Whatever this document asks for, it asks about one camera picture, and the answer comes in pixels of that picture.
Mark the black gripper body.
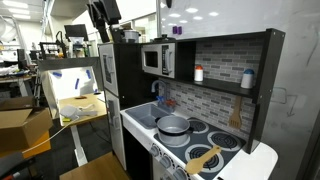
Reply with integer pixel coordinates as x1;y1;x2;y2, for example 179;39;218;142
99;0;122;25

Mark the grey pot with lid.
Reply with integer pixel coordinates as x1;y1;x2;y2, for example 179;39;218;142
110;28;142;44

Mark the grey toy pot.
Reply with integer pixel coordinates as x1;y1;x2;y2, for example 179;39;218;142
155;114;195;147

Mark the grey stove knob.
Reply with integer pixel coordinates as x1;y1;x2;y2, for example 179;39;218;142
159;154;173;169
148;143;161;158
173;166;188;180

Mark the black monitor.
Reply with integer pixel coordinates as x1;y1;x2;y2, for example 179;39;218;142
64;23;90;43

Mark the short white fridge door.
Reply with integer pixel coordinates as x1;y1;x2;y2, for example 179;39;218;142
98;43;120;98

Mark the grey tabletop slab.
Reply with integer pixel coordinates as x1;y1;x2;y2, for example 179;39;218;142
37;56;101;71

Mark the black equipment stand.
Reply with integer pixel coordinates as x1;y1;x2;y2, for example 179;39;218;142
38;30;68;60

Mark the toy microwave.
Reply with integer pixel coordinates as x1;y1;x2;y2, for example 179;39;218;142
140;42;177;80

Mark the white panel board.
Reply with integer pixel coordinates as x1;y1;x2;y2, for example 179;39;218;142
41;65;102;120

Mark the wooden desk white leg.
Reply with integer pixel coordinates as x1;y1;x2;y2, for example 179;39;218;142
56;92;109;168

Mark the white plastic tool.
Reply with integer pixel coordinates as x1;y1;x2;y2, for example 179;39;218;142
59;103;99;119

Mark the cluttered white desk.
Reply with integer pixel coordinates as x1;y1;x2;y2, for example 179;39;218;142
0;64;38;98

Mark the grey sink basin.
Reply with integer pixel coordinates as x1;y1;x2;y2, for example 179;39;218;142
124;103;172;130

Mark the white shaker orange cap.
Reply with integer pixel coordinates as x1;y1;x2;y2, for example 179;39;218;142
194;64;204;83

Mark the tall white fridge door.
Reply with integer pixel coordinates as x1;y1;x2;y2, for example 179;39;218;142
104;89;128;171

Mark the open cardboard box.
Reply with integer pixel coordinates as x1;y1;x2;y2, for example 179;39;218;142
0;96;54;153

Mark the yellow box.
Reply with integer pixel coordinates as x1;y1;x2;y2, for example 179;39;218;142
0;130;52;160

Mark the low wooden table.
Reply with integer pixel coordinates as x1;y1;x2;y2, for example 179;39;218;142
59;151;132;180

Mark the white shaker blue cap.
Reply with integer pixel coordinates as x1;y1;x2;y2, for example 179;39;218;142
240;68;256;90

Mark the white oven door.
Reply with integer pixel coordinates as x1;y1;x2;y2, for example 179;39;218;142
151;156;176;180

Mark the slotted wooden spatula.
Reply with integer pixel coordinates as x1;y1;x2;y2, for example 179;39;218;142
228;95;243;130

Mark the light wooden spoon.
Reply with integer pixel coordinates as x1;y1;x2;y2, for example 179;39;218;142
184;144;223;176

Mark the white black toy kitchen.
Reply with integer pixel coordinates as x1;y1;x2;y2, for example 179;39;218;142
98;28;287;180

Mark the white cable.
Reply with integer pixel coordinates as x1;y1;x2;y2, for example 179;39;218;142
21;114;81;155

